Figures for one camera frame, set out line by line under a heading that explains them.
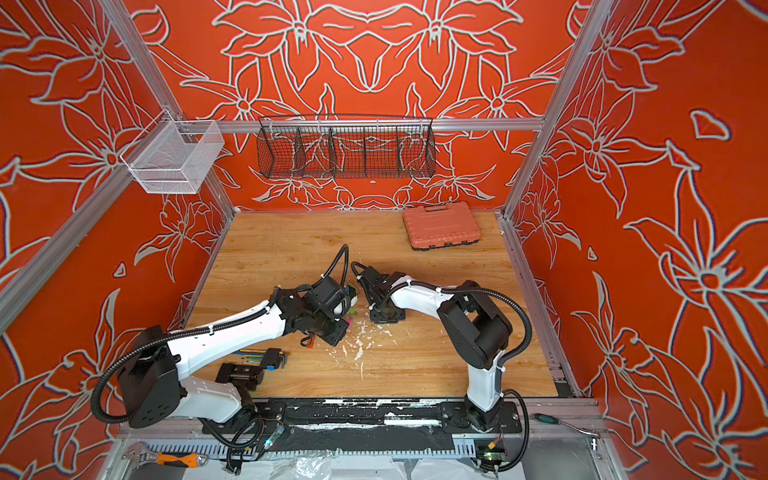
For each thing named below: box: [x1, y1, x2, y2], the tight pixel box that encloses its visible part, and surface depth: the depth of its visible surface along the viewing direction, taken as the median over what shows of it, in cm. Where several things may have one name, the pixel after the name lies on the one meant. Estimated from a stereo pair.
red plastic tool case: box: [402, 201, 481, 251], surface depth 112 cm
